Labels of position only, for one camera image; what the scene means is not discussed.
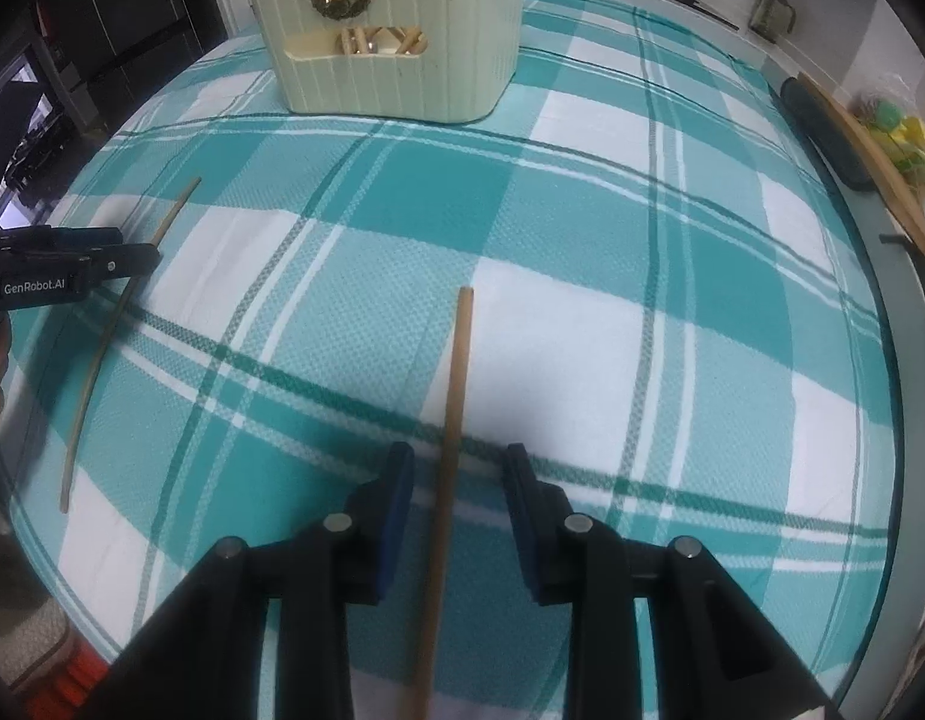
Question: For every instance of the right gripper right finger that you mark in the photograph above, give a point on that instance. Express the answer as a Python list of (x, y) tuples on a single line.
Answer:
[(715, 654)]

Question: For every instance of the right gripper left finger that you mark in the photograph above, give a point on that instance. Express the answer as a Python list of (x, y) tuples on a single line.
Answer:
[(200, 653)]

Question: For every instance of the black refrigerator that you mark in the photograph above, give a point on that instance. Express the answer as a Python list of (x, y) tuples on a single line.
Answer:
[(125, 51)]

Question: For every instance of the teal white checkered tablecloth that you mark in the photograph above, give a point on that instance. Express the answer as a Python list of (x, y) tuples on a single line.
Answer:
[(670, 314)]

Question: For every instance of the cream plastic utensil holder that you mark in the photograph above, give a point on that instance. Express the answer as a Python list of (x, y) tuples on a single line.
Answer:
[(442, 61)]

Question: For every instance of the wooden cutting board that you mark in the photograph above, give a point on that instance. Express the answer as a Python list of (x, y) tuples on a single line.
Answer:
[(897, 196)]

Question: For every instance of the plastic bag with vegetables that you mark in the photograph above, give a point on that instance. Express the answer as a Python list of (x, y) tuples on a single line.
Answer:
[(887, 111)]

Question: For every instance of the dark glass jar with handle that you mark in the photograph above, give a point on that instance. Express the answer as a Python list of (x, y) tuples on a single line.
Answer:
[(772, 19)]

